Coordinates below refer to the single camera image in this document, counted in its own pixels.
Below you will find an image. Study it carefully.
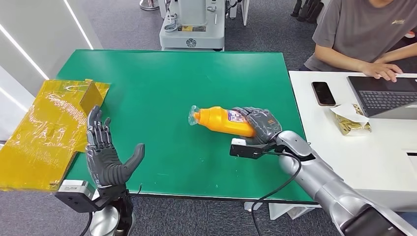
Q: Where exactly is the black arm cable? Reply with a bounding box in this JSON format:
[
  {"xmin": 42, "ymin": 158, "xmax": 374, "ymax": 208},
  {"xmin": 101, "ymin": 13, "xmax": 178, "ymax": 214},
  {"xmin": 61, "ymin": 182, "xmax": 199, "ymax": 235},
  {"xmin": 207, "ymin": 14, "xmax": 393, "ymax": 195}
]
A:
[
  {"xmin": 251, "ymin": 151, "xmax": 302, "ymax": 236},
  {"xmin": 79, "ymin": 211, "xmax": 94, "ymax": 236}
]

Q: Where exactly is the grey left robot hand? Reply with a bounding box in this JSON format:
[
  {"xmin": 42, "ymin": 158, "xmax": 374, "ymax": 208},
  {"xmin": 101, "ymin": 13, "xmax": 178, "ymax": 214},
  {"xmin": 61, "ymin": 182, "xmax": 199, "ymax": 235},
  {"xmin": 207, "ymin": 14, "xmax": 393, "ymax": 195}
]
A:
[{"xmin": 86, "ymin": 105, "xmax": 146, "ymax": 190}]

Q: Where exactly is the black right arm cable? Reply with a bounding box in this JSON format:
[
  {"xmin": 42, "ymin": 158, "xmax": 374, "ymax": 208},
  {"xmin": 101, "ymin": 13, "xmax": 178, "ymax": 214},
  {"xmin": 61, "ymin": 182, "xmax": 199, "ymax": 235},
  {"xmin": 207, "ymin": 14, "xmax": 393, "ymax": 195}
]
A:
[{"xmin": 251, "ymin": 151, "xmax": 302, "ymax": 236}]

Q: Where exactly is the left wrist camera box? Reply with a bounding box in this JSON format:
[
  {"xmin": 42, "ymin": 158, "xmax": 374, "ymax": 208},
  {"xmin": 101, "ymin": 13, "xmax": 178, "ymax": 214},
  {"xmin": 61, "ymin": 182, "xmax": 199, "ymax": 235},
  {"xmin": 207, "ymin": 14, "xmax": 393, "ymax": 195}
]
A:
[{"xmin": 55, "ymin": 179, "xmax": 99, "ymax": 214}]

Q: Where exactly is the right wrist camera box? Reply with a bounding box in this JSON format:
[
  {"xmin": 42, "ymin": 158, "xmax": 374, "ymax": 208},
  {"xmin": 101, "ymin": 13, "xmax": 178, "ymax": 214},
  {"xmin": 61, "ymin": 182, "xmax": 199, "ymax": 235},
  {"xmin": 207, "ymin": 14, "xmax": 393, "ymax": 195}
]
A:
[{"xmin": 229, "ymin": 138, "xmax": 265, "ymax": 160}]

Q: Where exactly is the person's right hand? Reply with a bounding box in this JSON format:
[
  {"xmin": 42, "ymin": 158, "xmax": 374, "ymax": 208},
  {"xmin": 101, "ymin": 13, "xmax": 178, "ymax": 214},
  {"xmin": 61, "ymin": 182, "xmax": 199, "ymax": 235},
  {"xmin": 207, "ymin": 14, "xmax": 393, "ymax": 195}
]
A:
[{"xmin": 359, "ymin": 61, "xmax": 404, "ymax": 83}]

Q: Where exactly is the gold snack bag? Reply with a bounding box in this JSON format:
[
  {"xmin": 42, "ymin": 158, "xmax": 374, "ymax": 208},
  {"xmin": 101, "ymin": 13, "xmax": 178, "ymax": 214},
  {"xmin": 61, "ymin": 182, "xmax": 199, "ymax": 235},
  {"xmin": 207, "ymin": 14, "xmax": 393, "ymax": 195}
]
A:
[{"xmin": 329, "ymin": 103, "xmax": 372, "ymax": 136}]

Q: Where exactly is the white desk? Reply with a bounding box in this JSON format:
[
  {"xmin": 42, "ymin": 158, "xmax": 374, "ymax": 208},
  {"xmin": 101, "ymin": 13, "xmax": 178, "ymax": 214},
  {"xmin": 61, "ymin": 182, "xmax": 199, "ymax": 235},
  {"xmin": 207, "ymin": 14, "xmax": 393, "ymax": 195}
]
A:
[{"xmin": 288, "ymin": 70, "xmax": 417, "ymax": 212}]

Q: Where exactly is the grey laptop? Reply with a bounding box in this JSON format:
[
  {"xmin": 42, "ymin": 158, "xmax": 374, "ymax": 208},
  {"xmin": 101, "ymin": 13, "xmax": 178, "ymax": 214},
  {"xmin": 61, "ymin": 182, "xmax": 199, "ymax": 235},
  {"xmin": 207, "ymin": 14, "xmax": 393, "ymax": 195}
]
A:
[{"xmin": 347, "ymin": 75, "xmax": 417, "ymax": 120}]

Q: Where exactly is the black smartphone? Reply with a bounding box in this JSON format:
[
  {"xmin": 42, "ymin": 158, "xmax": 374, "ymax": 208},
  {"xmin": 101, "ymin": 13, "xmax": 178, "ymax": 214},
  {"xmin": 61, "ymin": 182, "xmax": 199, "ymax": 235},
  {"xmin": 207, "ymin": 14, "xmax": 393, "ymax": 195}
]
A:
[{"xmin": 311, "ymin": 81, "xmax": 337, "ymax": 107}]

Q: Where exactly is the white wall light strip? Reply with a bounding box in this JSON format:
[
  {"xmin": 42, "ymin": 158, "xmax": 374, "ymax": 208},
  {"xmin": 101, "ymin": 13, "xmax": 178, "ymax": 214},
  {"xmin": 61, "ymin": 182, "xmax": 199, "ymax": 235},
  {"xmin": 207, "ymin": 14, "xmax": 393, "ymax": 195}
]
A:
[
  {"xmin": 0, "ymin": 23, "xmax": 50, "ymax": 81},
  {"xmin": 63, "ymin": 0, "xmax": 94, "ymax": 50}
]

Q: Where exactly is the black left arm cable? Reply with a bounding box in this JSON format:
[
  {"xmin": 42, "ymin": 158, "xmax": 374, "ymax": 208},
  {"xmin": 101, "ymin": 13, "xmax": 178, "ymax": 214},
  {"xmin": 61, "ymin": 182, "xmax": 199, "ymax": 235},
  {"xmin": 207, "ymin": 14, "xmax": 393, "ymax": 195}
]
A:
[{"xmin": 79, "ymin": 211, "xmax": 94, "ymax": 236}]

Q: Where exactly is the person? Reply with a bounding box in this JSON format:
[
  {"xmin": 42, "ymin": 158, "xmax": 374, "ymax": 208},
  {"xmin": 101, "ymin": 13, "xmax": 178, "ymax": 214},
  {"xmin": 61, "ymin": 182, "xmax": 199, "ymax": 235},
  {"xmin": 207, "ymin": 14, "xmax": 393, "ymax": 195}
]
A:
[{"xmin": 299, "ymin": 0, "xmax": 417, "ymax": 82}]

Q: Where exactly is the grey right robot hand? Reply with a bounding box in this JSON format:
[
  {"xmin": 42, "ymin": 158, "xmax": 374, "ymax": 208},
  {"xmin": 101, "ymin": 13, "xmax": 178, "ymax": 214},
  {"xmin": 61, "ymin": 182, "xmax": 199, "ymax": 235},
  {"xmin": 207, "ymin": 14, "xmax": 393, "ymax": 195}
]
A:
[{"xmin": 233, "ymin": 107, "xmax": 283, "ymax": 146}]

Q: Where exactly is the chrome stand base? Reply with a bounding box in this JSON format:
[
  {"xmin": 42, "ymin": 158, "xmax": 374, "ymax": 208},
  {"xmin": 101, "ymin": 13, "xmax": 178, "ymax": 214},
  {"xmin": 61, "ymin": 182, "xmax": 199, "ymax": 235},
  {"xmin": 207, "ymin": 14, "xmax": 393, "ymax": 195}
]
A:
[{"xmin": 139, "ymin": 0, "xmax": 160, "ymax": 11}]

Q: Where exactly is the grey pedestal robot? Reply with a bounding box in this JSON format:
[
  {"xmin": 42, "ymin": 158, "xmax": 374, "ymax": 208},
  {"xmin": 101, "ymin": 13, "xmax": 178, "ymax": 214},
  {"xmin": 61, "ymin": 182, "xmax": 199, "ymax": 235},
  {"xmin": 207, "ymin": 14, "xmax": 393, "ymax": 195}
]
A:
[{"xmin": 159, "ymin": 0, "xmax": 226, "ymax": 52}]

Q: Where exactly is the orange plastic bottle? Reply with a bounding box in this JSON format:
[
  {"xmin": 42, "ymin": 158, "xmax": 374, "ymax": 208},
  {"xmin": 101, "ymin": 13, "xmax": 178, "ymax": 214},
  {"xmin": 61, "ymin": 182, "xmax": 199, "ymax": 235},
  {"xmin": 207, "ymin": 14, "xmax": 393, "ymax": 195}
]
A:
[{"xmin": 188, "ymin": 105, "xmax": 258, "ymax": 138}]

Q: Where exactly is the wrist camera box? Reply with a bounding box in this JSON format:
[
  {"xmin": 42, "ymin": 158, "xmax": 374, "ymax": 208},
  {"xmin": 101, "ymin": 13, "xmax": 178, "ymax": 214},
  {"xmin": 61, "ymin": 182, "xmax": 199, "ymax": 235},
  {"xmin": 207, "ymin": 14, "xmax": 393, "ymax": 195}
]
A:
[
  {"xmin": 55, "ymin": 179, "xmax": 99, "ymax": 214},
  {"xmin": 229, "ymin": 138, "xmax": 265, "ymax": 160}
]

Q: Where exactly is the yellow taped cardboard box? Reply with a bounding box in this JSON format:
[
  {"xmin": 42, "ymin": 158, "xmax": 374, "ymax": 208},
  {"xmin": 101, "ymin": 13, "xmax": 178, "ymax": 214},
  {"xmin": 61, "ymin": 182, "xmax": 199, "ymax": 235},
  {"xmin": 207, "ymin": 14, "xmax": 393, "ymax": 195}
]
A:
[{"xmin": 0, "ymin": 79, "xmax": 111, "ymax": 193}]

